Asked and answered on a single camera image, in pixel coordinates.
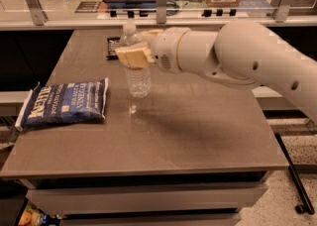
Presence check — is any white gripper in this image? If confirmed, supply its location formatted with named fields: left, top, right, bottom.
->
left=115, top=27, right=190, bottom=73

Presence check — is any clear plastic water bottle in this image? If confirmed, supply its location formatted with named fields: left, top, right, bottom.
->
left=120, top=21, right=151, bottom=98

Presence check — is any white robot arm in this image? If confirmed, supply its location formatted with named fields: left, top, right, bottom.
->
left=116, top=20, right=317, bottom=122

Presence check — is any blue Kettle chip bag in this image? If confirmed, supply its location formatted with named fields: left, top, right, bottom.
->
left=15, top=77, right=109, bottom=131

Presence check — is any grey upper drawer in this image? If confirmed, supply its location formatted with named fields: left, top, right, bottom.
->
left=27, top=182, right=267, bottom=215

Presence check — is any grey drawer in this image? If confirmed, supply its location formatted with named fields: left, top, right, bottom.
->
left=60, top=213, right=241, bottom=226
left=27, top=182, right=267, bottom=215

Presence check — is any grey lower drawer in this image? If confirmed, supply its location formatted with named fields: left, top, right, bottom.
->
left=60, top=213, right=241, bottom=226

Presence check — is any colourful snack box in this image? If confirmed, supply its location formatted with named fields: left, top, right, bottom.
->
left=17, top=202, right=61, bottom=226

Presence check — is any black floor bar with wheel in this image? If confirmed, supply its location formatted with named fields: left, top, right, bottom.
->
left=274, top=134, right=317, bottom=215

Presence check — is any left metal glass post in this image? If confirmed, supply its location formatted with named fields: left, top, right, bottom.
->
left=25, top=0, right=47, bottom=26

